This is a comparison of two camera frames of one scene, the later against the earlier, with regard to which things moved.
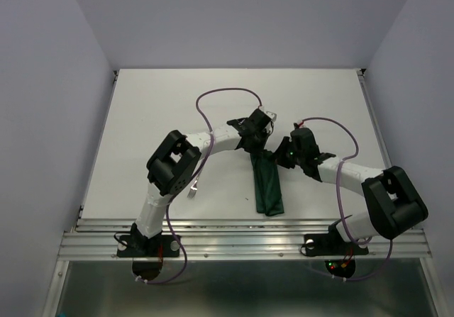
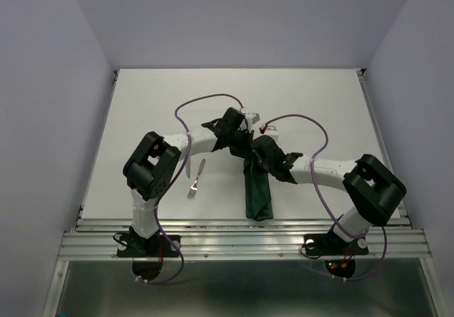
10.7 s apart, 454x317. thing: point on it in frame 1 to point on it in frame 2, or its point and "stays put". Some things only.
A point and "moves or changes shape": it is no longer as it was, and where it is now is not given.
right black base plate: x=331 y=245 stays put
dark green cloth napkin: x=267 y=184 moves or changes shape
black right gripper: x=279 y=156 to x=257 y=167
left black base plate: x=159 y=245 stays put
